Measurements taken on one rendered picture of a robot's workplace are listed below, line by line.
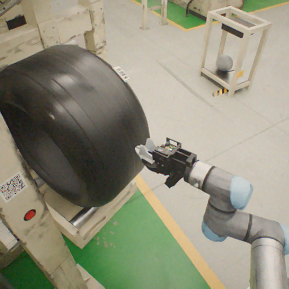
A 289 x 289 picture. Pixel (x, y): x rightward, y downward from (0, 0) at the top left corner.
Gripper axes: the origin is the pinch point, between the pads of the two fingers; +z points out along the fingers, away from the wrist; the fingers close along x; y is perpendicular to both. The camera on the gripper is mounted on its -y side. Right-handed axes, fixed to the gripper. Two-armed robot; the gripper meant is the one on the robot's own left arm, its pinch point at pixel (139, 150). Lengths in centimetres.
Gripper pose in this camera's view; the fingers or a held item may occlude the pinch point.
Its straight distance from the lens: 84.1
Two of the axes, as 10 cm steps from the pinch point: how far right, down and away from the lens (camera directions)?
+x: -6.1, 5.7, -5.5
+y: -1.0, -7.4, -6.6
